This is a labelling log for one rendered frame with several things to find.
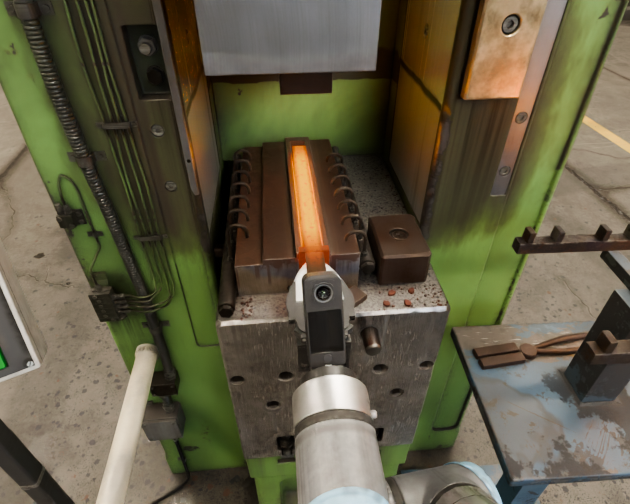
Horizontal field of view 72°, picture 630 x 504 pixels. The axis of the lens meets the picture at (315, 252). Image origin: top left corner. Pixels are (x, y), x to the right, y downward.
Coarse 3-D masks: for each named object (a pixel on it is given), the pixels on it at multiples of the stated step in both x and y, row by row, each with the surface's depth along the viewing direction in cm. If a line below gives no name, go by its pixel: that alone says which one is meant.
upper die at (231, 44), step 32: (224, 0) 46; (256, 0) 46; (288, 0) 46; (320, 0) 46; (352, 0) 47; (224, 32) 47; (256, 32) 48; (288, 32) 48; (320, 32) 48; (352, 32) 49; (224, 64) 49; (256, 64) 50; (288, 64) 50; (320, 64) 50; (352, 64) 51
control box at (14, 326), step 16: (0, 240) 59; (0, 256) 56; (0, 272) 54; (0, 288) 54; (16, 288) 58; (0, 304) 54; (16, 304) 55; (0, 320) 54; (16, 320) 55; (32, 320) 60; (0, 336) 54; (16, 336) 55; (32, 336) 57; (16, 352) 55; (32, 352) 56; (16, 368) 55; (32, 368) 56
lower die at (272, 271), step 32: (256, 160) 96; (288, 160) 92; (320, 160) 93; (256, 192) 85; (288, 192) 84; (320, 192) 83; (256, 224) 77; (288, 224) 75; (320, 224) 74; (352, 224) 75; (256, 256) 70; (288, 256) 69; (352, 256) 69; (256, 288) 72
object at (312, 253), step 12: (300, 156) 90; (300, 168) 87; (300, 180) 83; (300, 192) 80; (312, 192) 80; (300, 204) 77; (312, 204) 77; (300, 216) 74; (312, 216) 74; (312, 228) 71; (312, 240) 69; (300, 252) 66; (312, 252) 66; (324, 252) 66; (300, 264) 68; (312, 264) 64; (324, 264) 64
